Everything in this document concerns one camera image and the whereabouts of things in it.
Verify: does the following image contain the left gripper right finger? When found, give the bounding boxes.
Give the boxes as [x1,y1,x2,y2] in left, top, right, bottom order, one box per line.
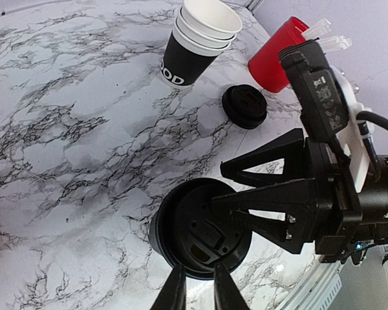
[214,263,249,310]

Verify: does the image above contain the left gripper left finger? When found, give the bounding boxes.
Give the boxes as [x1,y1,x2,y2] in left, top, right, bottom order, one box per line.
[150,265,186,310]

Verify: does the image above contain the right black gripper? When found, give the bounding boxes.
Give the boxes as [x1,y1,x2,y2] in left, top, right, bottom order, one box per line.
[211,129,388,263]

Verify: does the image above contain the black plastic cup lid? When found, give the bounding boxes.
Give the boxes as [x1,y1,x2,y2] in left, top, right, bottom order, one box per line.
[148,178,252,280]

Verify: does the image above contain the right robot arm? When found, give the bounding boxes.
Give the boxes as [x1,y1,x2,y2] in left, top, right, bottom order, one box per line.
[211,129,388,263]

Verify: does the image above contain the red cylindrical container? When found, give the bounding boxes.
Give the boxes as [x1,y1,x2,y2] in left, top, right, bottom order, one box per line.
[248,17,308,93]

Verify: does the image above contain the white packets in container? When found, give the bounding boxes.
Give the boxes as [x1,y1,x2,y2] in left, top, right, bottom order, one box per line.
[302,18,352,53]

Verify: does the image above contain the stack of paper cups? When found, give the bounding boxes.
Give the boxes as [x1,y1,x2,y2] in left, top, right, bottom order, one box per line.
[160,1,243,89]

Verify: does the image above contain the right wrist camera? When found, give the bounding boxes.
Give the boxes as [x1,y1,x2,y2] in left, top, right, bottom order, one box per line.
[278,40,371,193]

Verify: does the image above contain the front aluminium rail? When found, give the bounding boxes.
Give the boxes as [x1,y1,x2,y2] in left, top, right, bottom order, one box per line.
[277,249,388,309]

